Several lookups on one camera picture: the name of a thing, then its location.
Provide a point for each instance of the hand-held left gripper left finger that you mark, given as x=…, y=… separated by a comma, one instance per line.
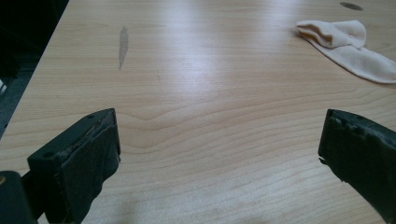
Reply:
x=77, y=165

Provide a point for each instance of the cream sock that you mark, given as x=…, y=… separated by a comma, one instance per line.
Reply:
x=348, y=49

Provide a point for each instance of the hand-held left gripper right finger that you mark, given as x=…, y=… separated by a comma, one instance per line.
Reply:
x=361, y=155

